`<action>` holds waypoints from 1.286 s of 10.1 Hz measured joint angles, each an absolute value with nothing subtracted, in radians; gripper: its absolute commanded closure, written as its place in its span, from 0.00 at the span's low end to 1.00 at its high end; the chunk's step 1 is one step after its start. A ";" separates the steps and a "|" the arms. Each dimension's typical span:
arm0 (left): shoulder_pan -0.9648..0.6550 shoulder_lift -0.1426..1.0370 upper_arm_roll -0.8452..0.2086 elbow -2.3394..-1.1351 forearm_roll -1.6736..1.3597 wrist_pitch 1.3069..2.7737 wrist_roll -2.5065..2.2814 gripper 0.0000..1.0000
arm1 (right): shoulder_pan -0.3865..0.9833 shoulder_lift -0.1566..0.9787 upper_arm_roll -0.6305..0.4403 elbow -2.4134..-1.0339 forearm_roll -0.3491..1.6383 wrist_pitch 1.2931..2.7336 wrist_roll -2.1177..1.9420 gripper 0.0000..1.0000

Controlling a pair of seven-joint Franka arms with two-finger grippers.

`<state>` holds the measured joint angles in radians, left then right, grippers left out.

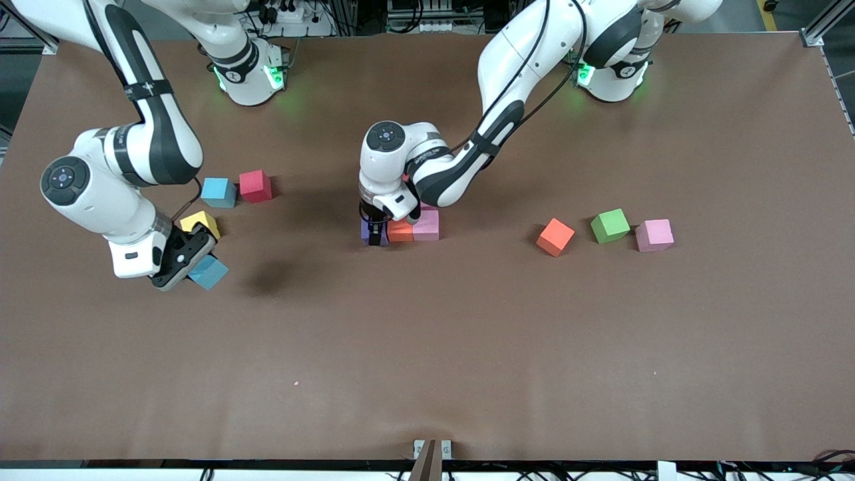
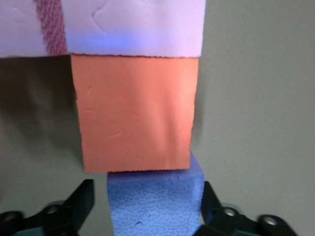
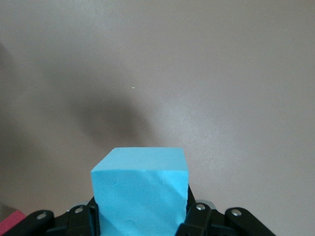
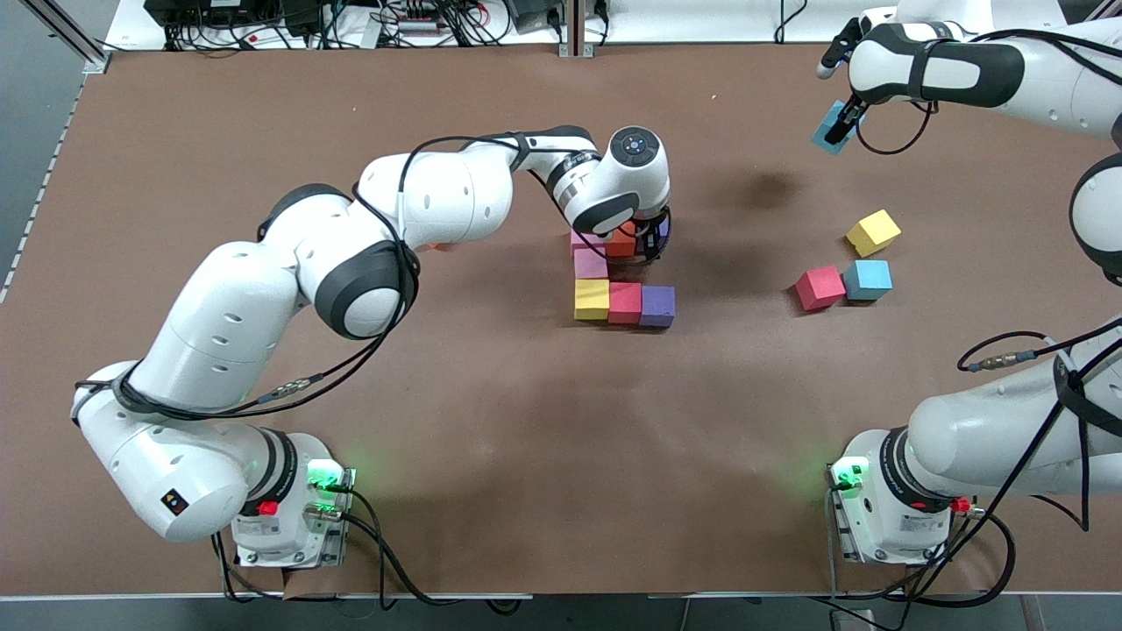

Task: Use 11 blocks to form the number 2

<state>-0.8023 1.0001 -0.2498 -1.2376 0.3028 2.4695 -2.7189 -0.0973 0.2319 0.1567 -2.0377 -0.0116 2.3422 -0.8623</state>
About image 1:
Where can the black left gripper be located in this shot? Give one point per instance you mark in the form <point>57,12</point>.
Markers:
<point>376,229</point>

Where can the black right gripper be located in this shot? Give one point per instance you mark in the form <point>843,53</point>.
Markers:
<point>188,248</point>

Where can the purple foam cube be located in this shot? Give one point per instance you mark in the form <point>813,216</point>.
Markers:
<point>365,232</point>

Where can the orange foam cube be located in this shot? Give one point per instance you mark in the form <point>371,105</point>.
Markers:
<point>556,237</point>
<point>401,232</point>

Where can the yellow foam cube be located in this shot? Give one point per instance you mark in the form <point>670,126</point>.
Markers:
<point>199,219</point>

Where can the light blue foam cube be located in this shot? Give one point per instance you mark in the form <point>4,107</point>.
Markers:
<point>210,274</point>
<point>218,192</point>

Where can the pink foam cube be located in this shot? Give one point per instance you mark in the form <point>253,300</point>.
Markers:
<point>427,226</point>
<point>654,235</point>

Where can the green foam cube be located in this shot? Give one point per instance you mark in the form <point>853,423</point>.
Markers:
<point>610,225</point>

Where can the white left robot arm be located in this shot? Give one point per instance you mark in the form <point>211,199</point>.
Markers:
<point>386,137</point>

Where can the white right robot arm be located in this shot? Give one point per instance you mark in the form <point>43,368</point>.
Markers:
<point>63,179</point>

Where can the red foam cube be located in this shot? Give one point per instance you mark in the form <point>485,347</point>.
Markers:
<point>256,185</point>

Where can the white socket strip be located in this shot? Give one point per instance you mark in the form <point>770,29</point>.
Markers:
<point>434,27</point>

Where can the white power strip with plugs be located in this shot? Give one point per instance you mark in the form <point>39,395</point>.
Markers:
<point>294,15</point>

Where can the brown wooden stick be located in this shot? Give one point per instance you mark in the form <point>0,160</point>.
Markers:
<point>427,465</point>

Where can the small metal bracket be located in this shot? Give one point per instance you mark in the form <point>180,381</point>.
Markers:
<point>419,447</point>

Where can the aluminium frame profile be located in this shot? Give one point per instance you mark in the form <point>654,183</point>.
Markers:
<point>825,23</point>
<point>30,30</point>

